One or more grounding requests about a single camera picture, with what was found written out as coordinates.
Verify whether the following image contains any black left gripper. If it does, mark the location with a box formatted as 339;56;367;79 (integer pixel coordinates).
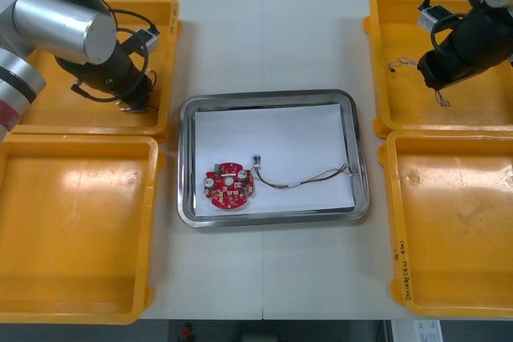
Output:
114;62;159;107

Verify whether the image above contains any steel tray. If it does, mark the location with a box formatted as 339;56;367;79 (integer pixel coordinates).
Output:
177;88;370;230

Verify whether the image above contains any white box with label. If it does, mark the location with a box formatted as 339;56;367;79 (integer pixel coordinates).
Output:
383;320;444;342

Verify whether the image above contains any white paper sheet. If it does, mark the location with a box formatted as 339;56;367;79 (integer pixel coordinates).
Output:
192;103;357;219

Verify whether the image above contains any solenoid with blue label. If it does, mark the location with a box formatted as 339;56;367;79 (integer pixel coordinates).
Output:
117;103;160;115

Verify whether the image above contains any long multicolour wire harness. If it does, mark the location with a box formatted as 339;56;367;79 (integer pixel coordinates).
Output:
250;163;356;191

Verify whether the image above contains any thin dark wire harness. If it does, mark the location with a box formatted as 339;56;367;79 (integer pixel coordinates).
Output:
385;56;420;75
433;88;452;108

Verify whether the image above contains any yellow-orange plastic bin with handwriting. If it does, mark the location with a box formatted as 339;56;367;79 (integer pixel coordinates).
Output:
378;129;513;321

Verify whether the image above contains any round red circuit board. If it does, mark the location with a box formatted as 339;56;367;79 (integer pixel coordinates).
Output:
201;161;257;212

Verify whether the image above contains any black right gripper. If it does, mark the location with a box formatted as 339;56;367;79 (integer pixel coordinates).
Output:
418;42;488;91

